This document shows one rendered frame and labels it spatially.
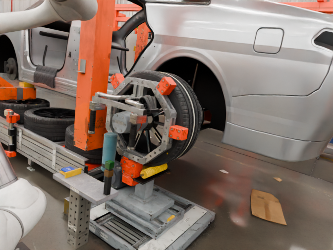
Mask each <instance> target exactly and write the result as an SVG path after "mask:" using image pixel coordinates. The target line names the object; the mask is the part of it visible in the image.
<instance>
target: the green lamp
mask: <svg viewBox="0 0 333 250"><path fill-rule="evenodd" d="M105 168H107V169H109V170H110V169H113V168H114V161H112V160H108V161H105Z"/></svg>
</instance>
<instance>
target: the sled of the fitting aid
mask: <svg viewBox="0 0 333 250"><path fill-rule="evenodd" d="M105 209H106V210H108V211H109V212H111V213H113V214H114V215H116V216H117V217H119V218H121V219H122V220H124V221H126V222H127V223H129V224H130V225H132V226H134V227H135V228H137V229H139V230H140V231H142V232H143V233H145V234H147V235H148V236H150V237H151V238H153V239H155V240H156V239H158V238H159V237H160V236H161V235H163V234H164V233H165V232H166V231H168V230H169V229H170V228H171V227H173V226H174V225H175V224H176V223H178V222H179V221H180V220H181V219H183V216H184V211H185V209H183V208H181V207H179V206H177V205H175V204H174V205H173V206H172V207H170V208H169V209H167V210H166V211H164V212H163V213H161V214H160V215H158V216H157V217H155V218H154V219H152V220H151V221H150V220H148V219H146V218H145V217H143V216H141V215H139V214H138V213H136V212H134V211H132V210H131V209H129V208H127V207H125V206H124V205H122V204H120V203H119V202H117V201H115V200H113V199H110V200H108V201H106V204H105Z"/></svg>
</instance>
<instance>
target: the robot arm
mask: <svg viewBox="0 0 333 250"><path fill-rule="evenodd" d="M97 10H98V3H97V0H45V1H44V2H43V3H42V4H41V5H40V6H38V7H37V8H34V9H31V10H26V11H17V12H6V13H0V34H2V33H8V32H15V31H21V30H27V29H32V28H37V27H41V26H44V25H47V24H50V23H52V22H55V21H59V20H60V21H64V22H69V21H75V20H80V21H87V20H90V19H92V18H93V17H94V16H95V15H96V13H97ZM46 205H47V200H46V196H45V195H44V193H43V192H42V191H41V190H40V189H38V188H37V187H34V186H32V185H31V184H30V183H28V181H27V180H25V179H23V178H18V177H17V175H16V173H15V171H14V169H13V167H12V165H11V163H10V161H9V159H8V157H7V155H6V153H5V150H4V148H3V146H2V144H1V142H0V250H14V249H15V247H16V246H17V244H18V242H19V241H20V240H21V239H22V238H23V237H24V236H26V235H27V234H28V233H29V232H30V231H31V230H32V229H33V228H34V226H35V225H36V224H37V223H38V222H39V220H40V219H41V217H42V216H43V214H44V212H45V209H46Z"/></svg>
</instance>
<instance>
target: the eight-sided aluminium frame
mask: <svg viewBox="0 0 333 250"><path fill-rule="evenodd" d="M158 83H159V82H156V81H150V80H145V79H140V78H137V77H127V78H126V79H124V81H123V82H122V83H121V84H120V85H119V86H118V87H117V88H116V89H115V90H114V91H113V92H112V93H111V95H123V94H124V93H125V92H126V91H127V90H128V89H129V88H130V87H131V86H132V85H133V84H137V85H139V86H144V87H148V88H151V89H152V91H153V93H154V95H155V96H156V98H157V100H158V102H159V104H160V105H161V107H162V109H163V111H164V113H165V114H166V117H165V124H164V131H163V137H162V144H161V145H160V146H159V147H157V148H156V149H155V150H153V151H152V152H150V153H149V154H147V155H146V156H145V155H143V154H140V153H138V152H135V151H133V150H128V149H127V147H126V145H125V143H124V141H123V139H122V137H121V135H120V133H117V132H116V131H115V130H114V128H113V126H112V119H113V116H114V115H115V114H116V113H117V108H116V107H112V106H109V105H108V107H107V117H106V129H107V131H108V132H113V133H116V134H117V135H118V137H117V147H116V149H117V152H118V153H119V155H121V156H122V155H123V156H125V157H126V158H129V159H131V160H133V161H136V162H138V163H139V164H143V165H144V164H147V163H149V162H151V161H152V160H154V159H155V158H157V157H158V156H160V155H161V154H163V153H164V152H166V151H167V150H169V149H170V148H171V146H172V140H173V138H170V137H168V134H169V127H170V126H172V125H175V120H176V114H177V112H176V110H175V108H174V107H173V105H172V103H171V101H170V100H169V98H168V96H167V95H161V93H160V92H159V91H158V89H157V88H156V86H157V85H158Z"/></svg>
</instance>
